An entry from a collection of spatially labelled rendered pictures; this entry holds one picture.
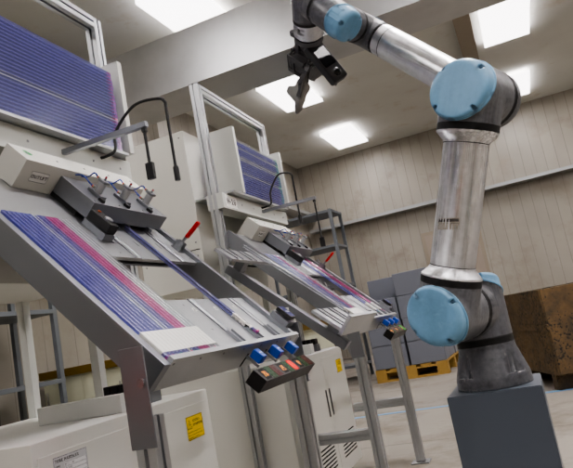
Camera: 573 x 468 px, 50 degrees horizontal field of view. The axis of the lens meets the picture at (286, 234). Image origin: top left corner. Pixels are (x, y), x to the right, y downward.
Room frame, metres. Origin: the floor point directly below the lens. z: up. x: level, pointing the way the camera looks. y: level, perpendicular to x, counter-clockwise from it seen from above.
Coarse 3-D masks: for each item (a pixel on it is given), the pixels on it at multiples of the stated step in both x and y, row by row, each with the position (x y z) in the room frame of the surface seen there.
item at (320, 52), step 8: (312, 48) 1.42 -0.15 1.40; (320, 48) 1.42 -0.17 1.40; (312, 56) 1.42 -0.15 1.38; (320, 56) 1.42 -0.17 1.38; (328, 56) 1.43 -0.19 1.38; (320, 64) 1.42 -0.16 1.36; (328, 64) 1.42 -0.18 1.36; (336, 64) 1.43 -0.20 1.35; (328, 72) 1.42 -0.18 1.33; (336, 72) 1.42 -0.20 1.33; (344, 72) 1.43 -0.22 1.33; (328, 80) 1.44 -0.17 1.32; (336, 80) 1.43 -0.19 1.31
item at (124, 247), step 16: (0, 192) 1.35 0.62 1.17; (16, 192) 1.41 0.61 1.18; (32, 192) 1.48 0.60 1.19; (0, 208) 1.27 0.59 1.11; (16, 208) 1.33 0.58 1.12; (32, 208) 1.38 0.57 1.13; (48, 208) 1.45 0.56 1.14; (64, 208) 1.52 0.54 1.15; (80, 224) 1.49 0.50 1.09; (96, 240) 1.45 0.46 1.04; (112, 240) 1.53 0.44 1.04; (128, 240) 1.61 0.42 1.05; (160, 240) 1.78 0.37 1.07; (128, 256) 1.50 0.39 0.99; (144, 256) 1.57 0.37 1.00; (176, 256) 1.75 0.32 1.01
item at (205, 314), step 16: (176, 304) 1.42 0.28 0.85; (192, 304) 1.48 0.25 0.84; (208, 304) 1.55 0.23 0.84; (240, 304) 1.72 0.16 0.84; (192, 320) 1.39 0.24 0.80; (208, 320) 1.45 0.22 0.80; (224, 320) 1.51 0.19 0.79; (256, 320) 1.66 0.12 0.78; (224, 336) 1.42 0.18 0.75; (240, 336) 1.47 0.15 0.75; (256, 336) 1.55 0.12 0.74
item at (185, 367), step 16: (272, 336) 1.56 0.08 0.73; (288, 336) 1.65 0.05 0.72; (192, 352) 1.18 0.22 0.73; (208, 352) 1.22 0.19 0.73; (224, 352) 1.30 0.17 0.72; (240, 352) 1.39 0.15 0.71; (176, 368) 1.14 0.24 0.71; (192, 368) 1.21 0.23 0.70; (208, 368) 1.28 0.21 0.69; (224, 368) 1.37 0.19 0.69; (160, 384) 1.13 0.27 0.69
